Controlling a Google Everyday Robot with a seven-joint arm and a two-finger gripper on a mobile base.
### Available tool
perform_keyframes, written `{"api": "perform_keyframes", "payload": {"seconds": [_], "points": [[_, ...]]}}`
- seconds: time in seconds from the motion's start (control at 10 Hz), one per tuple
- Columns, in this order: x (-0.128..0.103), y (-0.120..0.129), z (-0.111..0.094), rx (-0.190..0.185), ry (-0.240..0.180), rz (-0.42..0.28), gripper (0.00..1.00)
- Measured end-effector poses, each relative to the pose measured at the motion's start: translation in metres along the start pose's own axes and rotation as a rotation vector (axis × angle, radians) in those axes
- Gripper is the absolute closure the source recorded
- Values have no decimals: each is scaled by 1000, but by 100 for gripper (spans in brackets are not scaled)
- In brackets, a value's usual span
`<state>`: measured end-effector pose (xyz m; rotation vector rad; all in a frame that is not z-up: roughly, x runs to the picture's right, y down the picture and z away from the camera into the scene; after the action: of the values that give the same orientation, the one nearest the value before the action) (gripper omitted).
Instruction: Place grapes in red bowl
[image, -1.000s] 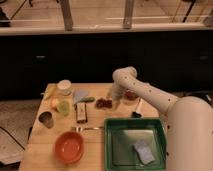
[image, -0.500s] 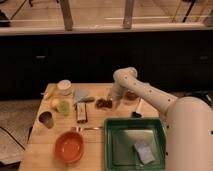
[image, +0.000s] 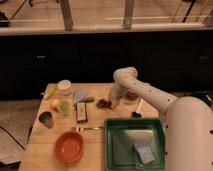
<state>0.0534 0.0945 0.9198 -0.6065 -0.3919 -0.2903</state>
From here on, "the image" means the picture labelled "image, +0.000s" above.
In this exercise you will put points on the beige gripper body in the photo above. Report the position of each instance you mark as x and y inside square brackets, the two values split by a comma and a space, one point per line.
[116, 93]

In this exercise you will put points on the dark red grape bunch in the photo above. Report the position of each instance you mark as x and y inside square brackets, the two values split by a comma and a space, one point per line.
[104, 103]

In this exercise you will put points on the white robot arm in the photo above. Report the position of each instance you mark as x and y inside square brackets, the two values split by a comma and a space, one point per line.
[189, 122]

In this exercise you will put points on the dark maroon bowl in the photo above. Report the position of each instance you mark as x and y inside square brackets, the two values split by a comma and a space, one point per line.
[130, 95]

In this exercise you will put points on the orange red bowl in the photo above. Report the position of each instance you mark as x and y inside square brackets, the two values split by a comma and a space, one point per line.
[69, 147]

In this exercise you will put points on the green pepper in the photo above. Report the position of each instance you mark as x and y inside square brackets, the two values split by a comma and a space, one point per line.
[87, 100]

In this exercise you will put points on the blue grey cloth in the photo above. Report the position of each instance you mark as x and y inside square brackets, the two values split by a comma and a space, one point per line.
[78, 95]

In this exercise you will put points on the brown chocolate bar box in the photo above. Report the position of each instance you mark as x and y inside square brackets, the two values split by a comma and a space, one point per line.
[81, 115]

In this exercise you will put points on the green plastic tray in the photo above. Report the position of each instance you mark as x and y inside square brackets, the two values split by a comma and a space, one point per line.
[120, 135]

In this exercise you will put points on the white round container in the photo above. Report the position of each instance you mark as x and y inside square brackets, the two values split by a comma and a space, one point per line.
[64, 87]

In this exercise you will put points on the metal spoon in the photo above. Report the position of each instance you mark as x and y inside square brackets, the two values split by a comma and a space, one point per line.
[80, 129]

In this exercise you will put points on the peach coloured fruit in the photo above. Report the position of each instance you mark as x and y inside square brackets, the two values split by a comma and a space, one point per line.
[54, 103]

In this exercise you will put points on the blue grey sponge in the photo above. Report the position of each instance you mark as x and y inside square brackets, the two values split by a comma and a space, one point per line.
[145, 154]

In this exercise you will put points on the yellow banana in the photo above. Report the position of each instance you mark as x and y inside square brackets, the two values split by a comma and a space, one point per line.
[49, 92]

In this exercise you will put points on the grey metal cup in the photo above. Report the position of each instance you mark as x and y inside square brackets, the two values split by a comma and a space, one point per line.
[46, 119]

